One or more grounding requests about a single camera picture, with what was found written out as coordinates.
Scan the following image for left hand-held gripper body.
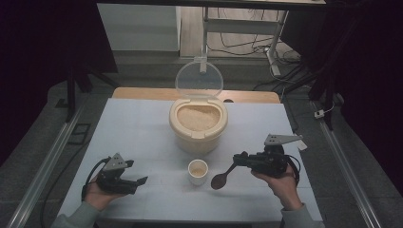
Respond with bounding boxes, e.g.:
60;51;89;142
96;152;139;196

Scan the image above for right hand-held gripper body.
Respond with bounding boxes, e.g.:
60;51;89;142
249;133;304;179

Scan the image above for brown wooden spoon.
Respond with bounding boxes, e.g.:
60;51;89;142
210;162;239;191

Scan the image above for rice portion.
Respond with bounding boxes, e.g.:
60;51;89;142
190;166;206;178

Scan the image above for white cup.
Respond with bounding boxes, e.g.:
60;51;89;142
186;159;210;187

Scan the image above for beige rice container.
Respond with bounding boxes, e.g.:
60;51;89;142
168;97;229;156

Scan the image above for uncooked rice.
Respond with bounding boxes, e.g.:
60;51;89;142
176;104;221;132

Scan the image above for person's left hand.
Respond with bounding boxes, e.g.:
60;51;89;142
84;176;128;212

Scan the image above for person's right hand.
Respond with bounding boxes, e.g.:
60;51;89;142
251;164;304;212

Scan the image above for white table mat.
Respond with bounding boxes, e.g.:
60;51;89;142
57;97;324;223

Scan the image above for white paper tag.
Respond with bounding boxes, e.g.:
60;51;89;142
294;138;309;152

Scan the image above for wooden table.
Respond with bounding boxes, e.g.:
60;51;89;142
111;86;281;105

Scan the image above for black stand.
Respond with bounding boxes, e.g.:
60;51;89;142
284;67;337;131
54;65;121;124

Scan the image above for clear round container lid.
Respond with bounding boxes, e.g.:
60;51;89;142
174;60;224;100

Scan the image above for white-legged desk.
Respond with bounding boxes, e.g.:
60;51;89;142
94;0;327;77

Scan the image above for white panel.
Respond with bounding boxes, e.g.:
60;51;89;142
95;3;182;52

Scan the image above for dark curtain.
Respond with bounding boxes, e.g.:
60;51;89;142
0;0;119;170
279;0;403;195

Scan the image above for right hand-held gripper black cable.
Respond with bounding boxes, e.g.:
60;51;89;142
284;153;302;187

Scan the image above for hand-held gripper black cable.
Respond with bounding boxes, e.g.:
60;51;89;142
81;157;112;201
284;153;302;187

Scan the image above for left hand-held gripper black cable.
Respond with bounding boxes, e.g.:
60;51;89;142
81;157;112;201

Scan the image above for black rectangular floor frame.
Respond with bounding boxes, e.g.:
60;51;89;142
67;123;92;146

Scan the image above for aluminium rail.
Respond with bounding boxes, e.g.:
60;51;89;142
6;105;86;228
311;100;383;228

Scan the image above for thick black floor cable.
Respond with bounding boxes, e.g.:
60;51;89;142
252;51;306;92

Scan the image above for thin black floor cable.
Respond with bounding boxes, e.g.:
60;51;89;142
206;8;279;57

